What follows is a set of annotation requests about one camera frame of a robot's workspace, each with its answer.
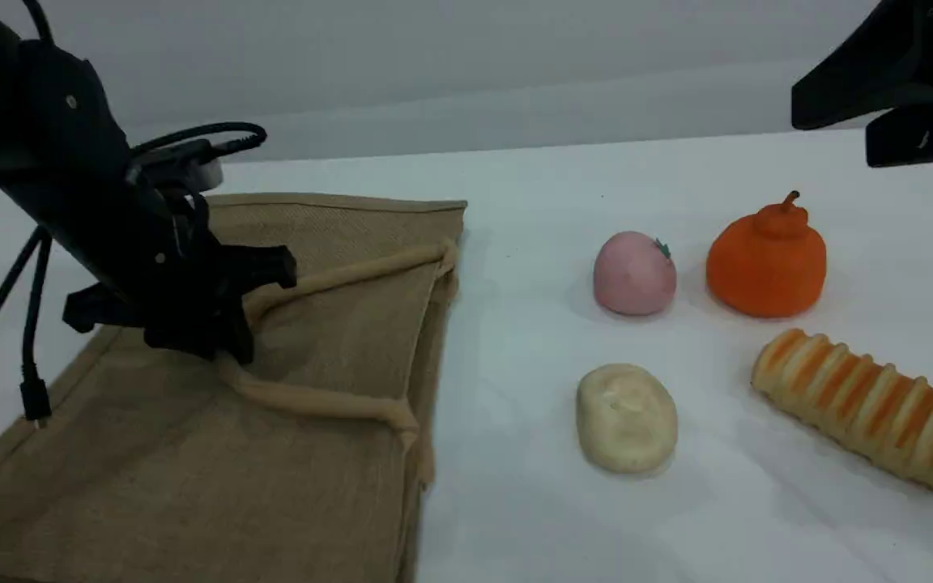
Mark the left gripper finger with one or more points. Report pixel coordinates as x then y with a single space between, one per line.
102 309
264 265

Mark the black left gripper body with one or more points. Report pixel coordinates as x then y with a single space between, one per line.
110 227

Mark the brown jute bag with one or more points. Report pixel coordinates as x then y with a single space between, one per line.
313 486

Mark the long striped bread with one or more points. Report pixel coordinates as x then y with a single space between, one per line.
871 405

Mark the orange tangerine toy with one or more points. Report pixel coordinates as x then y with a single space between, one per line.
766 267

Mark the pink peach toy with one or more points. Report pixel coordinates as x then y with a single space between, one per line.
632 279

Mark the cream round bun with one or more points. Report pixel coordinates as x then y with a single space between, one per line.
627 421

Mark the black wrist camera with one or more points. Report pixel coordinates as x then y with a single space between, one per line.
191 168

